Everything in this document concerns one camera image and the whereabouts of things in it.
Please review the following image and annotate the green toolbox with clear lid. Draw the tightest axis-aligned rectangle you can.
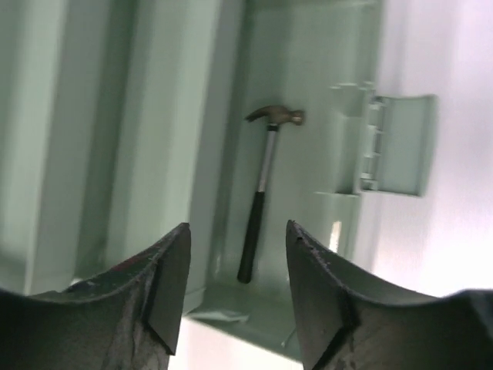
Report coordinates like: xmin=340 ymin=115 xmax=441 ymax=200
xmin=0 ymin=0 xmax=439 ymax=363

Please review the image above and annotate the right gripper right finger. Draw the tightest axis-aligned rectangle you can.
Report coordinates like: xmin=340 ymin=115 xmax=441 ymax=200
xmin=286 ymin=221 xmax=492 ymax=369

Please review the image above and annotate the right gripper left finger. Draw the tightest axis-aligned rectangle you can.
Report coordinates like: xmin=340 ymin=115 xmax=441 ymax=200
xmin=1 ymin=223 xmax=191 ymax=370

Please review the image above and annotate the small black handled hammer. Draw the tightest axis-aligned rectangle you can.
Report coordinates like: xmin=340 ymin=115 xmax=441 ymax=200
xmin=236 ymin=105 xmax=305 ymax=284

